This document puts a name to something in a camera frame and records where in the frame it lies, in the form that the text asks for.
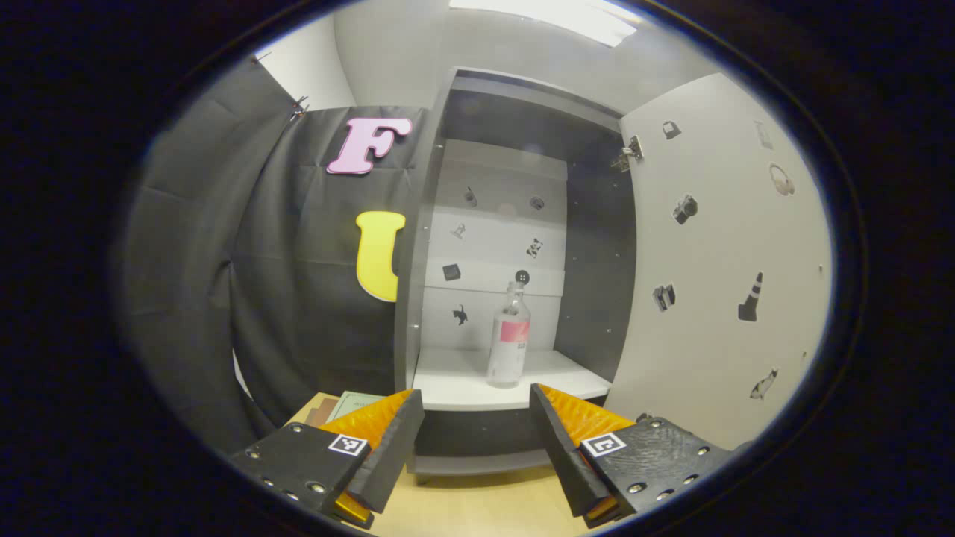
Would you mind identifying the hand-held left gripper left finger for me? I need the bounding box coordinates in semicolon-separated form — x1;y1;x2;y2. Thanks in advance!
224;388;426;532

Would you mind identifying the long ceiling light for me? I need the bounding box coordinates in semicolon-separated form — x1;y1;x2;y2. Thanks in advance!
448;0;639;48

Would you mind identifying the clear bottle with red label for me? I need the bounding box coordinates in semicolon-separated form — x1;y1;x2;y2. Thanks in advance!
486;281;532;389

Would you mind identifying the black backdrop cloth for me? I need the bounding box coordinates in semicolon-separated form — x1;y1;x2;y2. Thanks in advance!
112;56;435;456

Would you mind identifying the brown book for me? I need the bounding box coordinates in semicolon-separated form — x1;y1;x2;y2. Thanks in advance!
304;395;341;428

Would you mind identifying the metal door hinge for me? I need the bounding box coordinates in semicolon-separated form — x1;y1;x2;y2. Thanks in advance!
610;136;644;172

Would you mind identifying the grey cabinet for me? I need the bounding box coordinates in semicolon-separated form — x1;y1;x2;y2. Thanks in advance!
393;67;639;478

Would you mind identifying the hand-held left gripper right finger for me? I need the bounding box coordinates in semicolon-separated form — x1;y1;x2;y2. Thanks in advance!
528;383;736;530

